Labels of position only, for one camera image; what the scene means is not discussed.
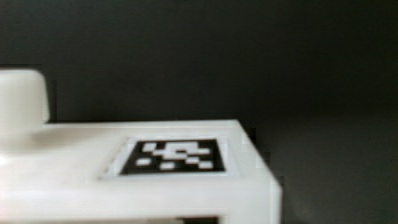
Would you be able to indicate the white drawer front with knob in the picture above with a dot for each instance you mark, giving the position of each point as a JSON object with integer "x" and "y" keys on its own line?
{"x": 126, "y": 173}

